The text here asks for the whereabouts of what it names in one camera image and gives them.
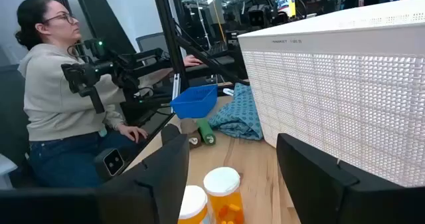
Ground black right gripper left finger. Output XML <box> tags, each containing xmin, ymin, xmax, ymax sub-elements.
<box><xmin>0</xmin><ymin>133</ymin><xmax>190</xmax><ymax>224</ymax></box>

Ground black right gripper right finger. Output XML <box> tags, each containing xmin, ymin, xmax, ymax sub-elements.
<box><xmin>276</xmin><ymin>133</ymin><xmax>425</xmax><ymax>224</ymax></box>

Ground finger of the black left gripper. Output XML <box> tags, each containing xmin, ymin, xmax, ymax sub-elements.
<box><xmin>79</xmin><ymin>86</ymin><xmax>106</xmax><ymax>114</ymax></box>

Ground orange pill bottle white cap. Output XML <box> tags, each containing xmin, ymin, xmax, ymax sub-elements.
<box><xmin>177</xmin><ymin>185</ymin><xmax>211</xmax><ymax>224</ymax></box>
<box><xmin>203</xmin><ymin>166</ymin><xmax>245</xmax><ymax>224</ymax></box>

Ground blue patterned hospital gown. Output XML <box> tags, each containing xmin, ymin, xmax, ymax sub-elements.
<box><xmin>208</xmin><ymin>82</ymin><xmax>265</xmax><ymax>141</ymax></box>

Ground white perforated plastic basket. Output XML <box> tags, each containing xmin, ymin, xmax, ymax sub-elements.
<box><xmin>237</xmin><ymin>0</ymin><xmax>425</xmax><ymax>188</ymax></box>

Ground blue plastic bin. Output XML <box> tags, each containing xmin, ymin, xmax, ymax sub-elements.
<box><xmin>169</xmin><ymin>83</ymin><xmax>218</xmax><ymax>120</ymax></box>

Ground person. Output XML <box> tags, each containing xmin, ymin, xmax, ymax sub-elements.
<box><xmin>15</xmin><ymin>0</ymin><xmax>204</xmax><ymax>189</ymax></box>

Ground grey office chair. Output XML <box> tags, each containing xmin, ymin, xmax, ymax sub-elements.
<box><xmin>135</xmin><ymin>32</ymin><xmax>170</xmax><ymax>65</ymax></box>

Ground green brown sponge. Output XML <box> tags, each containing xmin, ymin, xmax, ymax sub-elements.
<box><xmin>180</xmin><ymin>117</ymin><xmax>203</xmax><ymax>149</ymax></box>

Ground disinfectant wipes canister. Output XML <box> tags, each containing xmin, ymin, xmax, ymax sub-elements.
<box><xmin>274</xmin><ymin>0</ymin><xmax>297</xmax><ymax>19</ymax></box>

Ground black table-level camera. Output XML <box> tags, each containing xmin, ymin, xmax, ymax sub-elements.
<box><xmin>94</xmin><ymin>147</ymin><xmax>126</xmax><ymax>182</ymax></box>

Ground white frame bracket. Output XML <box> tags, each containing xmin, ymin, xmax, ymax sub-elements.
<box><xmin>171</xmin><ymin>72</ymin><xmax>182</xmax><ymax>100</ymax></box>

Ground yellow cable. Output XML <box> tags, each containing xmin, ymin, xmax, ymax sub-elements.
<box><xmin>208</xmin><ymin>0</ymin><xmax>226</xmax><ymax>42</ymax></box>

